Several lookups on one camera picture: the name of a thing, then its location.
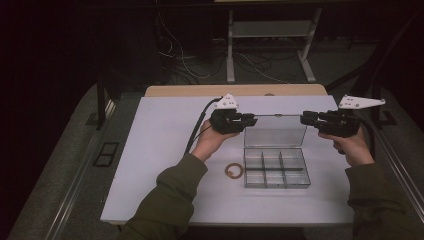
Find white floor cable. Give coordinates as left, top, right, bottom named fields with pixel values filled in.
left=156, top=11, right=214, bottom=81

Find white table board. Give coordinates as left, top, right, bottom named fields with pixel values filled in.
left=99, top=95, right=356, bottom=228

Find clear plastic compartment box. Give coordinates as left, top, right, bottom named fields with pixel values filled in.
left=243, top=113, right=312, bottom=190

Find aluminium floor rail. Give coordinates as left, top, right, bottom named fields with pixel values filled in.
left=363, top=109, right=424, bottom=214
left=44, top=99, right=118, bottom=240

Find person's left hand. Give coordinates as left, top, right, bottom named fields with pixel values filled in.
left=190, top=119, right=241, bottom=163

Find person's right hand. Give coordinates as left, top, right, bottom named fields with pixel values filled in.
left=318, top=126, right=376, bottom=168

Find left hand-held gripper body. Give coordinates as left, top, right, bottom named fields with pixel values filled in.
left=209, top=93, right=244, bottom=135

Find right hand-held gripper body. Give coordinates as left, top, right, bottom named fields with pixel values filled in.
left=319, top=94, right=387, bottom=138

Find wooden table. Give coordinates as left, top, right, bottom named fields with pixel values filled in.
left=144, top=83, right=329, bottom=98

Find brown ring bracelet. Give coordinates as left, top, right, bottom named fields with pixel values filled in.
left=224, top=162, right=245, bottom=180

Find black frame post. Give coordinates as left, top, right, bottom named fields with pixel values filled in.
left=370, top=79, right=398, bottom=130
left=95, top=74, right=117, bottom=131

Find white metal stand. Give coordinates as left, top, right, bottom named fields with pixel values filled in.
left=225, top=8, right=323, bottom=84

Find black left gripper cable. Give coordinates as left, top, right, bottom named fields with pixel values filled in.
left=184, top=97, right=223, bottom=156

